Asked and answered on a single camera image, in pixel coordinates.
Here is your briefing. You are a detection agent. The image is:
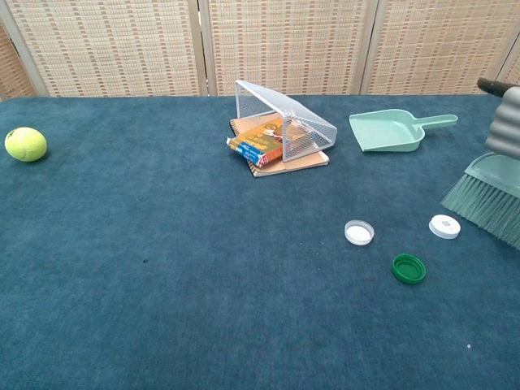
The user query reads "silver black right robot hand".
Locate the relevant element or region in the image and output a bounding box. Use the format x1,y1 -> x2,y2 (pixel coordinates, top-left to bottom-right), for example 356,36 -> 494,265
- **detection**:
477,76 -> 520,159

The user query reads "colourful orange blue book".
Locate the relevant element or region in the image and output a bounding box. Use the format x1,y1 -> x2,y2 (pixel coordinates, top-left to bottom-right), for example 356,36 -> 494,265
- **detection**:
226,123 -> 320,168

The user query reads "green bottle cap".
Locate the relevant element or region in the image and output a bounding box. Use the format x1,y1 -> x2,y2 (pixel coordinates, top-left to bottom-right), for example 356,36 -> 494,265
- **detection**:
391,253 -> 427,284

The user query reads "light green small broom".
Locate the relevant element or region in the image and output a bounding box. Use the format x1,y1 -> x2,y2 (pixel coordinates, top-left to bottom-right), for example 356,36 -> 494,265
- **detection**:
440,152 -> 520,245

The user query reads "white printed bottle cap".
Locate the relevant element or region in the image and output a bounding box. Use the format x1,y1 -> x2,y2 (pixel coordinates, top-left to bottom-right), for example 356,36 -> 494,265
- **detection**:
428,214 -> 462,240

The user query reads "white wire mesh basket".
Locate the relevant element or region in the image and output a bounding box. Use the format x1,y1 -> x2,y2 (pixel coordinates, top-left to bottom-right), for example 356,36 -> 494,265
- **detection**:
234,80 -> 339,163

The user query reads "light green dustpan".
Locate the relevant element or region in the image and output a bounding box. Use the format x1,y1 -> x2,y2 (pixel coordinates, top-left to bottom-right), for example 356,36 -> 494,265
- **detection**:
349,109 -> 459,154

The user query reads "yellow-green tennis ball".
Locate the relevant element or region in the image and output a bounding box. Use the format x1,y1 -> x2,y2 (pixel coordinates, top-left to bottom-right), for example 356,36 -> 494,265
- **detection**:
4,126 -> 48,163

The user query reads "white hollow bottle cap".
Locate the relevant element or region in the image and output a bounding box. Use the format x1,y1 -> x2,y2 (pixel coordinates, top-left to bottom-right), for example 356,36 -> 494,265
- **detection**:
344,219 -> 375,246

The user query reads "blue felt table mat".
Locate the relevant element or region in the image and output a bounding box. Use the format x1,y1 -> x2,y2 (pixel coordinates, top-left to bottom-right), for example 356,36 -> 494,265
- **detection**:
0,93 -> 520,390

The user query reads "woven bamboo folding screen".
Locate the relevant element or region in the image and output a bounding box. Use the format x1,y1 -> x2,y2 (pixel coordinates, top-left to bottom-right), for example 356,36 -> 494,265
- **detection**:
0,0 -> 520,102

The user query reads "brown spiral notebook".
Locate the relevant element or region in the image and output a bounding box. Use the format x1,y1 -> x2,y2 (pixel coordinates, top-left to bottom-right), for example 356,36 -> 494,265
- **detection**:
229,116 -> 331,179

